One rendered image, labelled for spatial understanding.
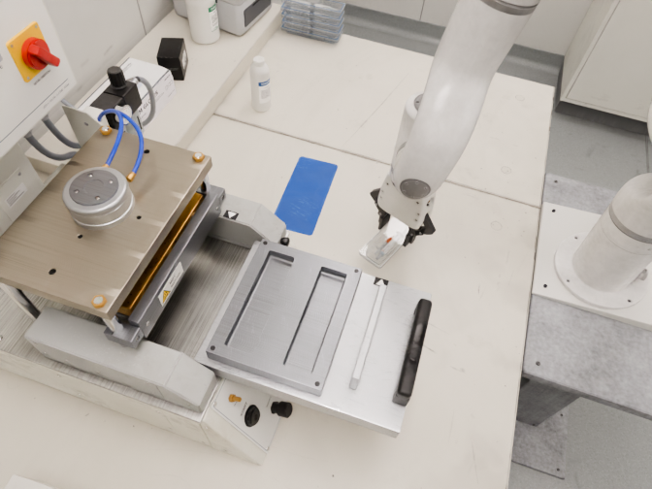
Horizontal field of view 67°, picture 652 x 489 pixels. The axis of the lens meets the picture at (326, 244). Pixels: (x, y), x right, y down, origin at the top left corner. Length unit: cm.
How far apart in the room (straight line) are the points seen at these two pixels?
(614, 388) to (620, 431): 90
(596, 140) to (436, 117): 219
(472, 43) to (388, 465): 66
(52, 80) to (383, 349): 59
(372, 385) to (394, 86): 99
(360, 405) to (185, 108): 90
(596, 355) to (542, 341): 10
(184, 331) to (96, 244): 20
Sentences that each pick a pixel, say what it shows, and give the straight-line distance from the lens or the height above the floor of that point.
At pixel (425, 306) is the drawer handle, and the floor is 101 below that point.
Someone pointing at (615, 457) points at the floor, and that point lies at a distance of 195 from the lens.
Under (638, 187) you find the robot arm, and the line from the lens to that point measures 100.
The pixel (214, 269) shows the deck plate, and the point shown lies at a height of 93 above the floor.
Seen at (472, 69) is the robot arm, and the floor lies 124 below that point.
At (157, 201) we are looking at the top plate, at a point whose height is 111.
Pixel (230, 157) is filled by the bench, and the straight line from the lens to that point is 125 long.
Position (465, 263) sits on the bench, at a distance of 111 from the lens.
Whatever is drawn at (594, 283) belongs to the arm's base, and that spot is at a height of 79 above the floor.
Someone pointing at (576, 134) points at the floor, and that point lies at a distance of 284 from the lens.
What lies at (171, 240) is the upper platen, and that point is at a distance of 72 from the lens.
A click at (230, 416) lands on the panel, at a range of 78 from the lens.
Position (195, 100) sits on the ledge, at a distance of 135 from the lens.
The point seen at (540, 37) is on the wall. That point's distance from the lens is 313.
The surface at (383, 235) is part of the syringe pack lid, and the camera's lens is 102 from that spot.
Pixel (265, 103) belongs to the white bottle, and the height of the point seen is 78.
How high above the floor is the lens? 162
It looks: 55 degrees down
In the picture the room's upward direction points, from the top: 6 degrees clockwise
